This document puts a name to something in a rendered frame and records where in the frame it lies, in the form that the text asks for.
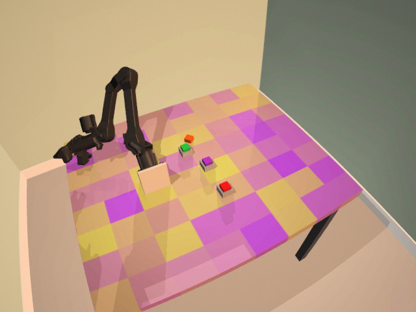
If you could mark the green button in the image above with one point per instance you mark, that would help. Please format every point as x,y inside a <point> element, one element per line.
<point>185,150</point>

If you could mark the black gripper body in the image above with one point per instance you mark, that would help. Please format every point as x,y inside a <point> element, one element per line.
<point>76,146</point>

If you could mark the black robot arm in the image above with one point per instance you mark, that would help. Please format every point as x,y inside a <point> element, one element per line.
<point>126,79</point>

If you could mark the red button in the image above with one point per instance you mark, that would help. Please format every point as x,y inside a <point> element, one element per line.
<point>225,189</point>

